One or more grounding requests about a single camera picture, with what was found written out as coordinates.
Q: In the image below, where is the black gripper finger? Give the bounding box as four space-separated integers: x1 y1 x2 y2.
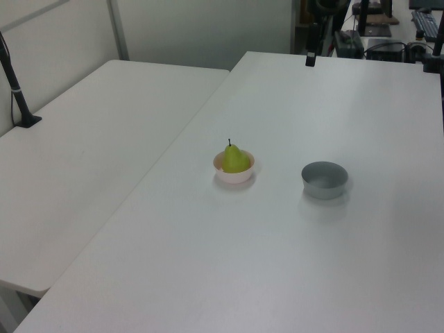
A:
305 22 319 68

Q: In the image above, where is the green yellow pear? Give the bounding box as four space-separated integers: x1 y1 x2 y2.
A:
221 138 251 174

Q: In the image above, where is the grey bowl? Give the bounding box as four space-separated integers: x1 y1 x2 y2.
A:
300 160 349 200

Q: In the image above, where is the pink bowl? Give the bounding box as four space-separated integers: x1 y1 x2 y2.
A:
212 150 256 185

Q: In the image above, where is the dark grey equipment box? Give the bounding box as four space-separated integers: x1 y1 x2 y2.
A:
332 29 365 59

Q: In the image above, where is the dark round chair back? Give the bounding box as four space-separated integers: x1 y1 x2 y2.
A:
314 0 350 17

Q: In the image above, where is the black monitor stand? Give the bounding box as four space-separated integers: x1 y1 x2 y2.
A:
359 0 393 37

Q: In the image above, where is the black equipment box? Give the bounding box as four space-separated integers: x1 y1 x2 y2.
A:
365 40 407 62

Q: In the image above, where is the brown flat object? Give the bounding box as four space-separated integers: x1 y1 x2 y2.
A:
367 12 400 26

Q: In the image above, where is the black round knob device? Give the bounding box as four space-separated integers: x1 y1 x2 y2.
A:
404 30 427 64

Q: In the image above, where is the black keyboard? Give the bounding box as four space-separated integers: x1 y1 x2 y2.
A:
410 8 441 40

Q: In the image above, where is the black clamp with pole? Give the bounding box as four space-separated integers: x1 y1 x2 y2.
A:
421 19 444 74

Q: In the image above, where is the black monitor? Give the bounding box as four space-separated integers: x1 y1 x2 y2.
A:
408 0 444 10

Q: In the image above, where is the white side table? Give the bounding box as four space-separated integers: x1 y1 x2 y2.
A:
0 59 232 302

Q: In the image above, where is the black pole with clamp base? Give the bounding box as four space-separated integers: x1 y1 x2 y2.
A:
0 30 43 130

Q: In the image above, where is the white partition post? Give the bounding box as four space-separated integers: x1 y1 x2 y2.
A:
105 0 130 62

